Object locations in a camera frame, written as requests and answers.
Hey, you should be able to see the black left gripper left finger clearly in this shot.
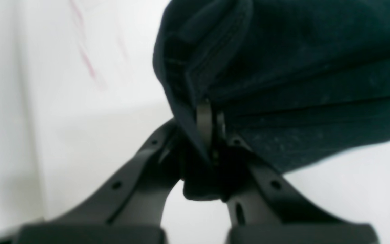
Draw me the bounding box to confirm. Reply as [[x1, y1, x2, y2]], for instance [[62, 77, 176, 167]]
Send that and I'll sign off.
[[13, 119, 180, 244]]

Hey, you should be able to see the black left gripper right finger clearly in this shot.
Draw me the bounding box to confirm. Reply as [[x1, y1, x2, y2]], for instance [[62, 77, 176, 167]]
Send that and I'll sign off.
[[197, 100, 378, 244]]

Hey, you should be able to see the black T-shirt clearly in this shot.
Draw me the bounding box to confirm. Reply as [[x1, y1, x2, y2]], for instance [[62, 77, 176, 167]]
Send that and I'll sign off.
[[153, 0, 390, 201]]

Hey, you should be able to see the red tape rectangle marking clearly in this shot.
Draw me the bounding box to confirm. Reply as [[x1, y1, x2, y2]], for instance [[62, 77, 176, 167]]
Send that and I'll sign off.
[[67, 0, 107, 90]]

